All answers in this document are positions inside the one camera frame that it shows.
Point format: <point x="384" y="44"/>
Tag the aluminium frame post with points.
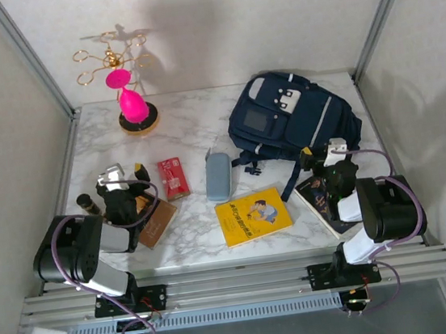
<point x="382" y="13"/>
<point x="30" y="56"/>

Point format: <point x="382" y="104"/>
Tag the black gold cylinder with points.
<point x="87" y="204"/>

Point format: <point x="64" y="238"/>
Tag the red packet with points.
<point x="172" y="179"/>

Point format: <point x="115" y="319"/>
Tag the pink plastic goblet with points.
<point x="131" y="102"/>

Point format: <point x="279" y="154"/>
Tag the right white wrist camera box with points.
<point x="335" y="150"/>

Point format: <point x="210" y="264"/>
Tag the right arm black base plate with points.
<point x="320" y="277"/>

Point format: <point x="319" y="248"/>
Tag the black controller board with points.
<point x="128" y="327"/>
<point x="353" y="301"/>

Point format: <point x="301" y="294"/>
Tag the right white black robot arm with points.
<point x="391" y="207"/>

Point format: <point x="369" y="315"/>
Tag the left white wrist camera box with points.
<point x="111" y="176"/>

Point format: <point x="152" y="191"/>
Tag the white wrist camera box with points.
<point x="111" y="176"/>
<point x="335" y="150"/>

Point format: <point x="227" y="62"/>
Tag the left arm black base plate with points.
<point x="157" y="297"/>

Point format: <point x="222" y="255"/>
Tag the brown cover book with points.
<point x="158" y="221"/>

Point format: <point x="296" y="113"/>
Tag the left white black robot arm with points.
<point x="67" y="255"/>

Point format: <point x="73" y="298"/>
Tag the dark blue portrait book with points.
<point x="316" y="196"/>

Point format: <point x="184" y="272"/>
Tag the navy blue backpack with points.
<point x="290" y="118"/>

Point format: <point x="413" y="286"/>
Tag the aluminium cross rail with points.
<point x="237" y="283"/>

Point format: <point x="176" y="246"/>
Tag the grey blue pencil case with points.
<point x="218" y="177"/>

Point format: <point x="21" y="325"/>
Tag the aluminium side rail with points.
<point x="374" y="115"/>
<point x="67" y="153"/>

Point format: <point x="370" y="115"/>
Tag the yellow cartoon cover book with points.
<point x="253" y="218"/>

